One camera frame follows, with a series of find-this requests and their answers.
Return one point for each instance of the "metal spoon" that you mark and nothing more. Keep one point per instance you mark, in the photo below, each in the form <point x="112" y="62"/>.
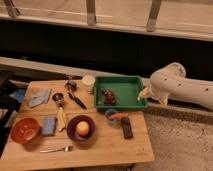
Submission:
<point x="64" y="149"/>

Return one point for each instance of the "green plastic tray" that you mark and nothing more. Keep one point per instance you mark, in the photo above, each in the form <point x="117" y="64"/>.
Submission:
<point x="125" y="89"/>

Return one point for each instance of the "dark purple bowl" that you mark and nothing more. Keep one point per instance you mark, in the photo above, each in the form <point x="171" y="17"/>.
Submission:
<point x="71" y="128"/>

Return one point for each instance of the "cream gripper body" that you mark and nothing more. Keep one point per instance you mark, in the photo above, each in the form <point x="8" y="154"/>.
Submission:
<point x="144" y="93"/>

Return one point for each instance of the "red bowl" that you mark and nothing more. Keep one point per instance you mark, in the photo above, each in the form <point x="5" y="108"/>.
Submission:
<point x="25" y="130"/>

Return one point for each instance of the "blue sponge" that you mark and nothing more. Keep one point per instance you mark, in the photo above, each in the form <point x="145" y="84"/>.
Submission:
<point x="48" y="127"/>

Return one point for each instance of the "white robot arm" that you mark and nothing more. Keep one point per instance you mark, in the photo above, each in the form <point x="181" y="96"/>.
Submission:
<point x="172" y="80"/>

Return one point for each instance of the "black chair frame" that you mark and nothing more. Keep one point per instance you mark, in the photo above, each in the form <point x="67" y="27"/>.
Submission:
<point x="6" y="102"/>

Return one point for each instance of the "black handled tool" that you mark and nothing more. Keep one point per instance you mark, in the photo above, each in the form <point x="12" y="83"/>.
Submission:
<point x="71" y="87"/>

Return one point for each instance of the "blue object at left edge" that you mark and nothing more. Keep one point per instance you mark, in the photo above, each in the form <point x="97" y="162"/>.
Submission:
<point x="19" y="95"/>

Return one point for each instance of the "orange round fruit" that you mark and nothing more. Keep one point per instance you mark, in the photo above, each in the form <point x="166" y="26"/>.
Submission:
<point x="83" y="128"/>

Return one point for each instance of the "wooden table board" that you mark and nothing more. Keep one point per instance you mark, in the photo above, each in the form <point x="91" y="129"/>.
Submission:
<point x="106" y="147"/>

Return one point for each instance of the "dark grape bunch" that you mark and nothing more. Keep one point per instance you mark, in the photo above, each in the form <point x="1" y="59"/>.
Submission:
<point x="109" y="97"/>

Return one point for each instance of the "black rectangular block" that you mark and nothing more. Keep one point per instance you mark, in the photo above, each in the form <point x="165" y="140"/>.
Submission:
<point x="126" y="126"/>

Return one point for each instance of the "white cup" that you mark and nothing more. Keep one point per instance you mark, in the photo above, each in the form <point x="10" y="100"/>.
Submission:
<point x="88" y="82"/>

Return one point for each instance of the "small blue bowl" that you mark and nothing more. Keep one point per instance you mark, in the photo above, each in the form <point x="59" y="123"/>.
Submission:
<point x="108" y="114"/>

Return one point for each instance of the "grey folded cloth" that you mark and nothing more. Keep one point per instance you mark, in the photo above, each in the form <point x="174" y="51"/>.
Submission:
<point x="41" y="96"/>

